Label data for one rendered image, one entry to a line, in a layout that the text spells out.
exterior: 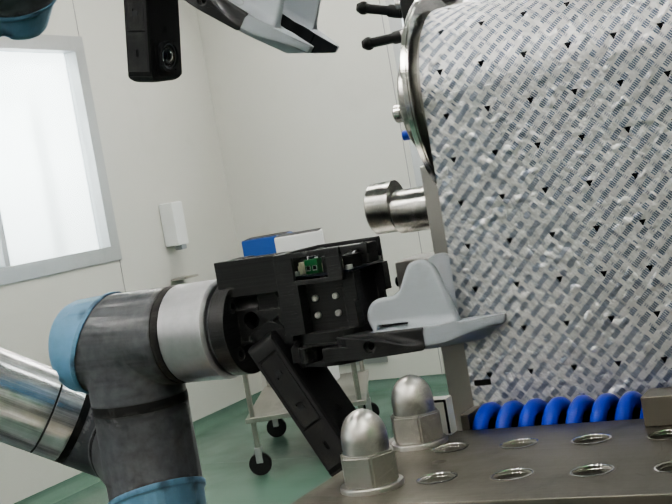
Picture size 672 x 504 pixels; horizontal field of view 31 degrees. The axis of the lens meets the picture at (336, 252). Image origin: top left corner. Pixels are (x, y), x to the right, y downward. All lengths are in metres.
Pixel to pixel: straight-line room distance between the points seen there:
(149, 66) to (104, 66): 5.61
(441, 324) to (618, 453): 0.17
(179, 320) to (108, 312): 0.07
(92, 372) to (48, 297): 5.02
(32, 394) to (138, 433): 0.14
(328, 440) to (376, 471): 0.19
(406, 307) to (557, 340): 0.10
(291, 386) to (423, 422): 0.13
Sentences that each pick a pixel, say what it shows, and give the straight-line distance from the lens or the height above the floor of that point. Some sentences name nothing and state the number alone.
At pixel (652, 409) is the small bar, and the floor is 1.04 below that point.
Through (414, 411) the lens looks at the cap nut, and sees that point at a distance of 0.77.
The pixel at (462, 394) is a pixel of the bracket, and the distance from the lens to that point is 0.93.
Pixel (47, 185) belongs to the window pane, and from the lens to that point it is 6.14.
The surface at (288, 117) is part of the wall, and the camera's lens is 7.19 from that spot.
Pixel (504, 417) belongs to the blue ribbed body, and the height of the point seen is 1.04.
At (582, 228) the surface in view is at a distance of 0.80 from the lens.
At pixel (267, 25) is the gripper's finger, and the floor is 1.33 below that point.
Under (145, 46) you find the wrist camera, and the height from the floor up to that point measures 1.34.
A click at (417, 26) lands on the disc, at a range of 0.86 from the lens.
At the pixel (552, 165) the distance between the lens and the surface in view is 0.80.
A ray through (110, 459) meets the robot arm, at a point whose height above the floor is 1.02.
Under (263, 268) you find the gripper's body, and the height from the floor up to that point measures 1.15.
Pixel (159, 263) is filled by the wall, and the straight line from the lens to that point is 6.72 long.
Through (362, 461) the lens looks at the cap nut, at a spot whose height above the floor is 1.05.
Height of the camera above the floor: 1.20
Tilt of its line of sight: 3 degrees down
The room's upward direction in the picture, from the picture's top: 10 degrees counter-clockwise
